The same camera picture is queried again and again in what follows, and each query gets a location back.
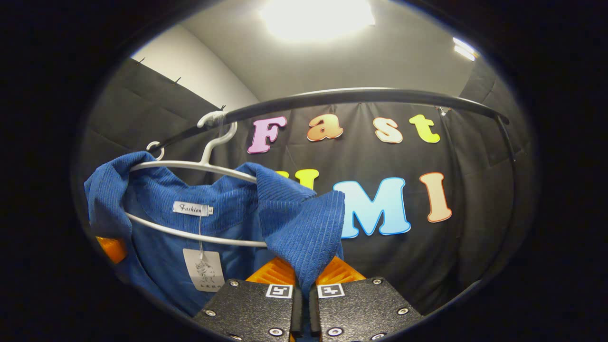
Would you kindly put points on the black clothes rack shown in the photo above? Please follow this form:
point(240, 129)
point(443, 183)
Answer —
point(356, 95)

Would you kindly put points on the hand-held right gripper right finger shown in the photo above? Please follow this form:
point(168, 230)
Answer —
point(361, 308)

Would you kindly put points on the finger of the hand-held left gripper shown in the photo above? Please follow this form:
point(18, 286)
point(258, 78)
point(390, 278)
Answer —
point(113, 249)

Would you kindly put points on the white clothes hanger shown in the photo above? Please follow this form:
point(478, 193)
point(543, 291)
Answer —
point(204, 164)
point(147, 149)

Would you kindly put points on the large ceiling light panel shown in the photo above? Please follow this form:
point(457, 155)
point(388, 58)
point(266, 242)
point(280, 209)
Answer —
point(318, 19)

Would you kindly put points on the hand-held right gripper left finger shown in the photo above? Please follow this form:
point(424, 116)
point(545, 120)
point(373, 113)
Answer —
point(251, 308)

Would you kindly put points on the small ceiling light panel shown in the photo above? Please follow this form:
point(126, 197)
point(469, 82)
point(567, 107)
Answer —
point(464, 49)

